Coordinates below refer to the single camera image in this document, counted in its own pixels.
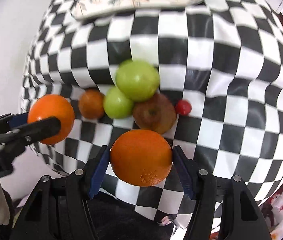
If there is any small orange mandarin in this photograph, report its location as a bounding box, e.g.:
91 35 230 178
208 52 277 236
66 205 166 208
28 94 75 145

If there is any large orange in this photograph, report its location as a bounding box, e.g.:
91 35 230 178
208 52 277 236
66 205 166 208
110 129 173 187

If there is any red cherry tomato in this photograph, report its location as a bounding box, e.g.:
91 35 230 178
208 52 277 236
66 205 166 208
175 100 192 116

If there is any dark orange mandarin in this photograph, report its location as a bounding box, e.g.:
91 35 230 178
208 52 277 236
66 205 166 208
78 89 105 119

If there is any red-brown apple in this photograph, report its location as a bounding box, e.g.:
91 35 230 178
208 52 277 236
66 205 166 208
132 93 177 134

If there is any small green apple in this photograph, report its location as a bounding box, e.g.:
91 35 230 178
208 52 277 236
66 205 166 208
103 86 134 119

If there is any large green apple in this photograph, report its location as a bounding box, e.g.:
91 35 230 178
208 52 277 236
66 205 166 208
115 60 160 102

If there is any black white checkered cloth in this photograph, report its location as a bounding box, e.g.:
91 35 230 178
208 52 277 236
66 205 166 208
20 0 283 233

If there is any floral ceramic plate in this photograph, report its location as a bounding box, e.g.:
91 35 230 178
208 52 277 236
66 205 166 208
70 0 203 20

